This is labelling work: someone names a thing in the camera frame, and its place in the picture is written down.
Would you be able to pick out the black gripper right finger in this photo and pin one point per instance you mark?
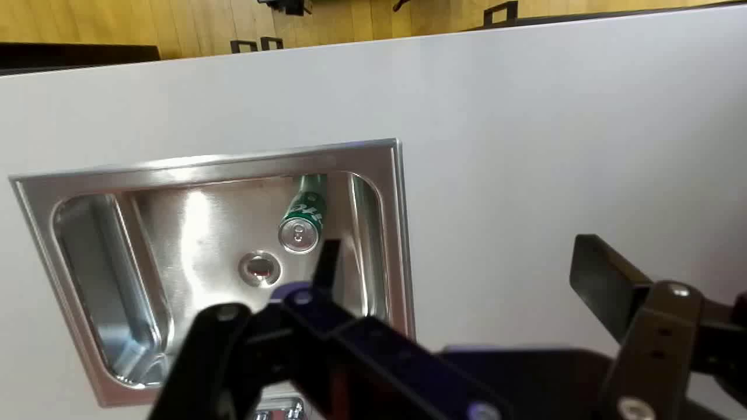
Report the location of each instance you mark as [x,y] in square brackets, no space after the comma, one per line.
[661,335]

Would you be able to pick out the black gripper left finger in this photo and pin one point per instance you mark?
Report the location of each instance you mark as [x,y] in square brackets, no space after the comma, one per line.
[350,351]

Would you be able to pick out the green soda can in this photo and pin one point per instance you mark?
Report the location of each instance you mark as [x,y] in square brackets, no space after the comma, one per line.
[304,222]

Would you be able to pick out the round metal sink drain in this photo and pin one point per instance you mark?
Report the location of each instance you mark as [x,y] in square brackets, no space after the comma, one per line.
[260,269]

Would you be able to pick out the stainless steel sink basin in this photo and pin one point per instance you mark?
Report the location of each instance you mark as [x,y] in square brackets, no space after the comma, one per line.
[195,234]

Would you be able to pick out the dark bench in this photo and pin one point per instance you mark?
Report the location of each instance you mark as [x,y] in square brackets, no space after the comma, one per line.
[71,57]

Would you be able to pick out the black chair frame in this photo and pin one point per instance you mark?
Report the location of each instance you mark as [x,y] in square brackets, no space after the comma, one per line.
[255,46]
[501,13]

